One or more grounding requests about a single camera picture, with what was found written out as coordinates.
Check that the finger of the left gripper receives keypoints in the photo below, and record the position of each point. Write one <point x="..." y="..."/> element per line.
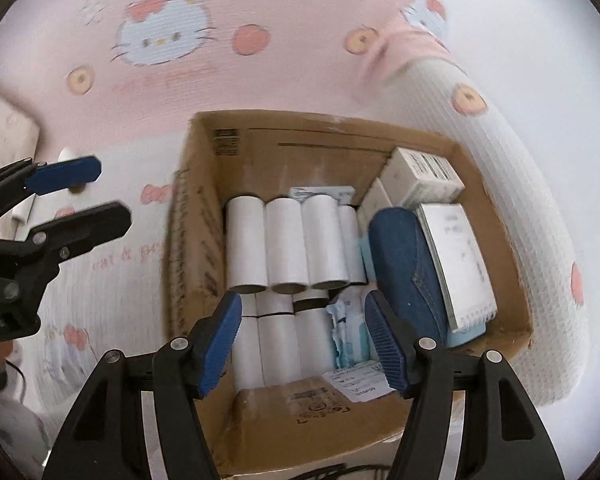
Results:
<point x="21" y="179"/>
<point x="70" y="236"/>

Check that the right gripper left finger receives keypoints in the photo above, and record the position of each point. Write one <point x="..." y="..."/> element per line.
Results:
<point x="103" y="435"/>

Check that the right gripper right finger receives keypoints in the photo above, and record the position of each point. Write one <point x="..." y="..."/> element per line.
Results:
<point x="503" y="435"/>

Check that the white cardboard tube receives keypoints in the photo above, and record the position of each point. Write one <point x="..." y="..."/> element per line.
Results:
<point x="69" y="155"/>
<point x="21" y="212"/>

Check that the pink patterned pillow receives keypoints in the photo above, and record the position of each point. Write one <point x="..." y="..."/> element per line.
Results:
<point x="19" y="134"/>

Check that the white shipping label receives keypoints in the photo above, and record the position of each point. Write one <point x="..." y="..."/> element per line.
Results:
<point x="361" y="383"/>

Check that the white booklet box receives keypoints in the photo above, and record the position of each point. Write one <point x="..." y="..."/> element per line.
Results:
<point x="464" y="281"/>

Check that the white tube lower row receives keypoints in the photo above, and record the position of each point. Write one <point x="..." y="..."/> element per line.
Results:
<point x="278" y="339"/>
<point x="246" y="354"/>
<point x="317" y="349"/>

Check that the blue white tissue pack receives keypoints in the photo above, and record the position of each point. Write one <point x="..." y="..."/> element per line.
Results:
<point x="349" y="330"/>

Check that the blue denim pouch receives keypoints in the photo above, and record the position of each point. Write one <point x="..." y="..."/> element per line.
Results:
<point x="405" y="272"/>

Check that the white tube in box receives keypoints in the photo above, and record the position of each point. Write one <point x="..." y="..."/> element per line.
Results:
<point x="327" y="263"/>
<point x="351" y="244"/>
<point x="285" y="248"/>
<point x="246" y="270"/>

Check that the brown cardboard box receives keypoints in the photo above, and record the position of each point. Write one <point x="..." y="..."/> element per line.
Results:
<point x="266" y="154"/>

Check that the small white box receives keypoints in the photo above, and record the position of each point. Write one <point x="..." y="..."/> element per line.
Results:
<point x="375" y="199"/>

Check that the white product box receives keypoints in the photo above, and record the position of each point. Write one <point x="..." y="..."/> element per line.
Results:
<point x="411" y="178"/>

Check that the pink Hello Kitty blanket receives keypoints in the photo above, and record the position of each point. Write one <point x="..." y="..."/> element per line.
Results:
<point x="100" y="72"/>

